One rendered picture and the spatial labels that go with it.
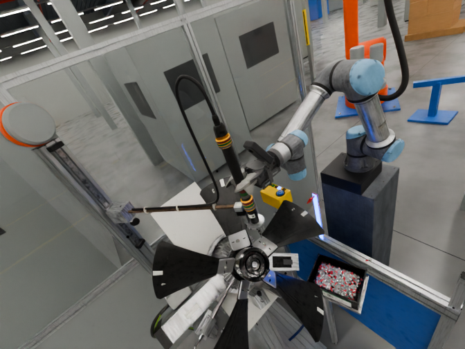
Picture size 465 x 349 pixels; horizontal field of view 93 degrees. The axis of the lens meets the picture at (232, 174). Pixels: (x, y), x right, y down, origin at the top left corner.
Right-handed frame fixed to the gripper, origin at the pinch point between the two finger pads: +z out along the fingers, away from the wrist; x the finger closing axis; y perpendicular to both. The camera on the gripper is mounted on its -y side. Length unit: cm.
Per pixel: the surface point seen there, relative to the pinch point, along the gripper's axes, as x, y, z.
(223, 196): 16.8, 14.8, -2.8
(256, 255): -4.2, 29.4, 4.0
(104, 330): 70, 81, 82
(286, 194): 21, 46, -41
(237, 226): 7.1, 23.5, 1.3
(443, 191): -20, 152, -200
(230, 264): 2.2, 30.5, 12.4
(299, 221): -2.9, 36.3, -22.3
